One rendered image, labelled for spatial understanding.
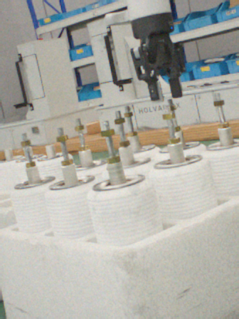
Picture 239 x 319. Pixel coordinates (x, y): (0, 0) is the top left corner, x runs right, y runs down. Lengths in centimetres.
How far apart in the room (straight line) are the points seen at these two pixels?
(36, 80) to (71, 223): 333
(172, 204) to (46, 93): 332
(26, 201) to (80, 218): 13
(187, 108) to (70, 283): 247
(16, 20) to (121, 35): 520
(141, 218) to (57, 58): 351
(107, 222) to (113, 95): 291
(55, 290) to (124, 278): 19
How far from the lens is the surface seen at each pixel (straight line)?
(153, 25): 104
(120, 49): 368
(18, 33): 879
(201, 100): 322
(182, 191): 87
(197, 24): 639
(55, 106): 419
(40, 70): 416
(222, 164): 96
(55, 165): 137
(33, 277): 98
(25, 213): 101
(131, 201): 80
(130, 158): 99
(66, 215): 90
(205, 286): 86
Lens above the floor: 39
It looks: 9 degrees down
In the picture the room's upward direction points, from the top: 12 degrees counter-clockwise
